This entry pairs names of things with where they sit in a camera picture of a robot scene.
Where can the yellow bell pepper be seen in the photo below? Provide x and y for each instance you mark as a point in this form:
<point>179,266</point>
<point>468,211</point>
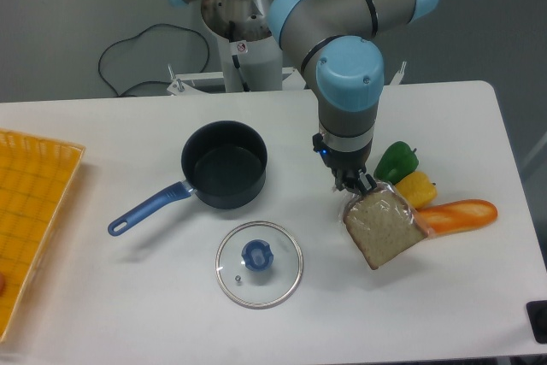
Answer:
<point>417,189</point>

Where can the yellow woven basket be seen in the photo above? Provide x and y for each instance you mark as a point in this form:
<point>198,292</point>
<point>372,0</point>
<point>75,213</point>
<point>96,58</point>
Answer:
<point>36,174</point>

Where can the toast slice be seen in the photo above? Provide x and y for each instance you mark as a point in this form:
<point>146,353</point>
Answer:
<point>383,224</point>

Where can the glass lid blue knob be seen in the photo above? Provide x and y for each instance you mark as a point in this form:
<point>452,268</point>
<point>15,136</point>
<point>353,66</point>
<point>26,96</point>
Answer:
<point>259,265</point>

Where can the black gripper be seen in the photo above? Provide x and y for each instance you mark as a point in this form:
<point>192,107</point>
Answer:
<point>346,166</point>

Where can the dark pot blue handle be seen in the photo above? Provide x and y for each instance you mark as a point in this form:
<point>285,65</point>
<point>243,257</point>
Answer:
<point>224,165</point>

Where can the orange baguette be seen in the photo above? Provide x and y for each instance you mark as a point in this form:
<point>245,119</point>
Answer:
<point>459,216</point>

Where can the black corner device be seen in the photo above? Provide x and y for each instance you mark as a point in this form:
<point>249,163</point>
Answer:
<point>537,314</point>

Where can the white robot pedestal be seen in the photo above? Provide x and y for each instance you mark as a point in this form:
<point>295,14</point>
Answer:
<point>299,28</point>

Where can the green bell pepper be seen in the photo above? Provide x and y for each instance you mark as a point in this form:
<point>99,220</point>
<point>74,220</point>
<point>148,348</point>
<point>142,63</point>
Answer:
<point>398,161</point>

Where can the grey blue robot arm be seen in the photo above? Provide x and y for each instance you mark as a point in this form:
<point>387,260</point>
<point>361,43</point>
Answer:
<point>330,43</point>

